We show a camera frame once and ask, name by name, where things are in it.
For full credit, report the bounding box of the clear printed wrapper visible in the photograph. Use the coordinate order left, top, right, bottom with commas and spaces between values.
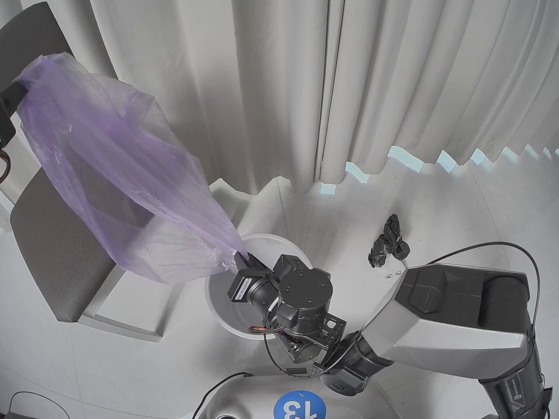
380, 260, 407, 280

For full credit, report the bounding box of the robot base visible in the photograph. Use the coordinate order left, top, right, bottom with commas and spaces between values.
202, 366, 402, 419

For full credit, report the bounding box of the white curtain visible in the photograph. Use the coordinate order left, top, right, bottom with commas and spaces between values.
315, 0, 559, 187
81, 0, 346, 196

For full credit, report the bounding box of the purple plastic bag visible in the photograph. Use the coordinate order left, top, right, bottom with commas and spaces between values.
17, 53, 252, 285

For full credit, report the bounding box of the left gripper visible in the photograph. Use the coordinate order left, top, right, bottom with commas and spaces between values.
0, 81, 29, 148

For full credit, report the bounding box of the grey padded white chair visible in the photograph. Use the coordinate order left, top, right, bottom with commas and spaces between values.
0, 2, 166, 344

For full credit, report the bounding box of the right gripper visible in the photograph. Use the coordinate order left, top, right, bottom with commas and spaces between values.
227, 251, 280, 311

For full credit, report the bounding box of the white trash bin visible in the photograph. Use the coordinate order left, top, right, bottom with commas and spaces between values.
204, 233, 313, 341

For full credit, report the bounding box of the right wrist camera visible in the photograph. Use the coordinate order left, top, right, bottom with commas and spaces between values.
272, 254, 312, 288

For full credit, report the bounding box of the black plastic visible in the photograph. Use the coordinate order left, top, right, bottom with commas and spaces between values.
368, 213, 411, 269

